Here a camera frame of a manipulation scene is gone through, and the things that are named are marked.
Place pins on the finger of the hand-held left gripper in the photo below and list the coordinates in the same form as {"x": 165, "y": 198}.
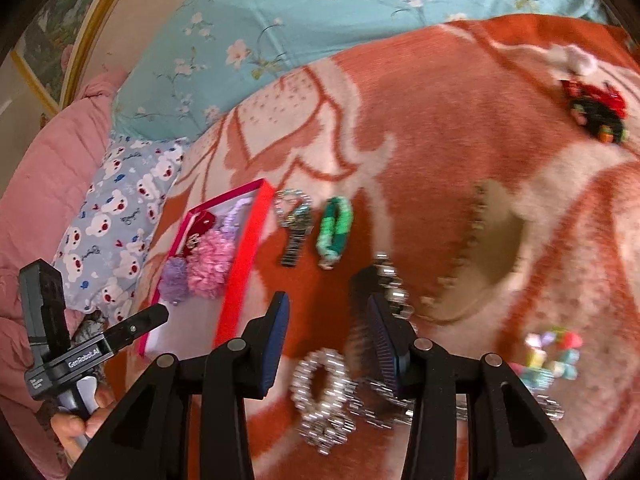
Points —
{"x": 137, "y": 327}

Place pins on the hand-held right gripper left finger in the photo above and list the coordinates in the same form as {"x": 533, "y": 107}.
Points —
{"x": 275, "y": 345}

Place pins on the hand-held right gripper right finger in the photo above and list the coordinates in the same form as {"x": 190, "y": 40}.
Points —
{"x": 386, "y": 347}

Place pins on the black pearl hair comb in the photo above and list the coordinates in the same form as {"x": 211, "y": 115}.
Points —
{"x": 392, "y": 285}

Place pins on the red jewelry box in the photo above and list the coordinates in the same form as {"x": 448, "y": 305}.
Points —
{"x": 245, "y": 260}

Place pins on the beige hair claw clip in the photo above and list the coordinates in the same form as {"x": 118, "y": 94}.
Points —
{"x": 495, "y": 245}

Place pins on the person's left hand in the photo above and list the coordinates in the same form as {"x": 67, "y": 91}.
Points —
{"x": 67, "y": 425}

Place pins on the purple scrunchie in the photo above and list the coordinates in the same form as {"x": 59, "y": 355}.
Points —
{"x": 175, "y": 282}

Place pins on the pink scrunchie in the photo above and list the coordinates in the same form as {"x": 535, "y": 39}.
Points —
{"x": 210, "y": 265}

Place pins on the blue bear print pillow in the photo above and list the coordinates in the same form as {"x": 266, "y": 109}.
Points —
{"x": 115, "y": 220}

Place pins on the pink quilt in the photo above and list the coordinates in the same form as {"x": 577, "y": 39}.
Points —
{"x": 35, "y": 200}

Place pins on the red velvet bow hair clip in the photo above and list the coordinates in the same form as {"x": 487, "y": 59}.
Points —
{"x": 202, "y": 224}

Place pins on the orange cream flower blanket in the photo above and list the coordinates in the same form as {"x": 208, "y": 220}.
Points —
{"x": 425, "y": 135}

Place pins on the gold framed picture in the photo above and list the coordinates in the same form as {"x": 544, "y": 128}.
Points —
{"x": 60, "y": 20}

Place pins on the red black hair clip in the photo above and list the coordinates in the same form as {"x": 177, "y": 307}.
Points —
{"x": 595, "y": 110}

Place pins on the teal floral pillow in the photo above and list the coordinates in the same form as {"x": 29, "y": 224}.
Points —
{"x": 325, "y": 10}

